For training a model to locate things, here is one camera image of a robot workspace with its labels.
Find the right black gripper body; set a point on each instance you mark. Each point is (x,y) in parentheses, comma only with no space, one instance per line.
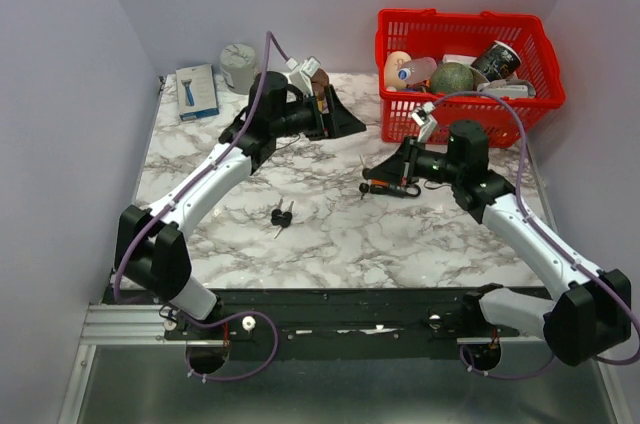
(423,163)

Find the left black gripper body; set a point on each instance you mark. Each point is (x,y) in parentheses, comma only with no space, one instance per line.
(302,119)

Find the black key bunch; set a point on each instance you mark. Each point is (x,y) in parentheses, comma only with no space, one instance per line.
(281,217)
(364,187)

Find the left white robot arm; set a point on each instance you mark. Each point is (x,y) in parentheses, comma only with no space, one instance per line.
(151,246)

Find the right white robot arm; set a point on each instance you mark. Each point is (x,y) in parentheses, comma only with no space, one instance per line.
(587,311)

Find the orange black padlock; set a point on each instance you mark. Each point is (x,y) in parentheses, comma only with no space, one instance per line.
(411,190)

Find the brown lidded white jar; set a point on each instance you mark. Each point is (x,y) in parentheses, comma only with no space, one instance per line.
(320,82)

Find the beige egg shaped toy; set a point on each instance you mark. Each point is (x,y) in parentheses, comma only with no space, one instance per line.
(394,63)

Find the pink plastic bottle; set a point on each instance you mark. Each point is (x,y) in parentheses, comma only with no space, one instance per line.
(417,71)

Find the green round melon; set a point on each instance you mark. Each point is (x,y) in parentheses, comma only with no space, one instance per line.
(451,77)

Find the grey marble cup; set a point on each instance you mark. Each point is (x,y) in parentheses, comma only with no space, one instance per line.
(238,67)

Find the white box in basket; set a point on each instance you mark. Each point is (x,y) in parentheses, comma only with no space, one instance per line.
(508,89)

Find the red plastic basket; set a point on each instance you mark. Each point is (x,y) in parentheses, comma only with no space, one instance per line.
(461,38)

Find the razor package box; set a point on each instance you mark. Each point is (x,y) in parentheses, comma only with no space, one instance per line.
(196,93)

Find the black paper cup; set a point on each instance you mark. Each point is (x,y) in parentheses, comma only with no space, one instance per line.
(498,61)

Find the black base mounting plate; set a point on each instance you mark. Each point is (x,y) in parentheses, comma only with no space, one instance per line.
(340,324)

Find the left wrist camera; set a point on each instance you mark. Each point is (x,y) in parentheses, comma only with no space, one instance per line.
(301,73)

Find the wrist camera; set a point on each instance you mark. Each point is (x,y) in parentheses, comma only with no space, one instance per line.
(301,73)
(423,117)

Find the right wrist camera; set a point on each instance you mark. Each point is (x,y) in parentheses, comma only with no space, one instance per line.
(423,117)

